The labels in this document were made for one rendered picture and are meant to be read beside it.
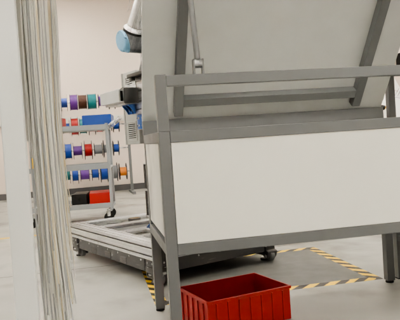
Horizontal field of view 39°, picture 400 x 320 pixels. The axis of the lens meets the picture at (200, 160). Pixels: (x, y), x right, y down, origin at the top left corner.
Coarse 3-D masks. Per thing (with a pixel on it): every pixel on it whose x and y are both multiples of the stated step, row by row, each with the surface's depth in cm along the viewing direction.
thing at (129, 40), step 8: (136, 0) 293; (136, 8) 294; (136, 16) 296; (128, 24) 300; (136, 24) 298; (120, 32) 302; (128, 32) 300; (136, 32) 300; (120, 40) 303; (128, 40) 300; (136, 40) 302; (120, 48) 305; (128, 48) 303; (136, 48) 306
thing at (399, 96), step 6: (396, 84) 757; (396, 90) 750; (384, 96) 739; (396, 96) 742; (384, 102) 731; (396, 102) 734; (384, 108) 712; (396, 108) 727; (384, 114) 717; (396, 114) 720
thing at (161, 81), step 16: (192, 64) 200; (160, 80) 195; (176, 80) 196; (192, 80) 198; (208, 80) 199; (224, 80) 200; (240, 80) 201; (256, 80) 202; (272, 80) 203; (288, 80) 205; (304, 80) 209; (160, 96) 196; (160, 112) 196; (160, 128) 196
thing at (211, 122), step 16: (288, 112) 266; (304, 112) 267; (320, 112) 269; (336, 112) 270; (352, 112) 272; (368, 112) 273; (144, 128) 253; (176, 128) 256; (192, 128) 257; (208, 128) 259
